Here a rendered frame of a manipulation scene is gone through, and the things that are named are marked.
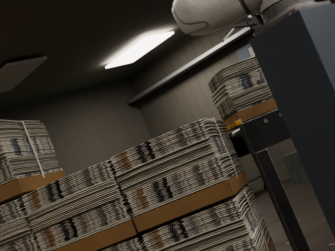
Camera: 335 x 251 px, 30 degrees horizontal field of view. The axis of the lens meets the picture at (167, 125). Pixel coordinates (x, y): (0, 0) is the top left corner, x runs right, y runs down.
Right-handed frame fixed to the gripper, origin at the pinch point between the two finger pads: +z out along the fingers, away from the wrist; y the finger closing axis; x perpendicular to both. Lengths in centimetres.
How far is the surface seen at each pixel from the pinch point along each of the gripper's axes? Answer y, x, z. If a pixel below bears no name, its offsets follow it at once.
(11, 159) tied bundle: -30, -63, 91
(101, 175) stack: -6, -73, 78
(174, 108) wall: -15, 891, -140
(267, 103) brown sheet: 22.7, -14.1, 13.4
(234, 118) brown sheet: 16.8, -7.7, 24.9
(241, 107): 15.7, -14.1, 21.4
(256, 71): 11.3, -13.1, 6.1
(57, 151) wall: -123, 855, 59
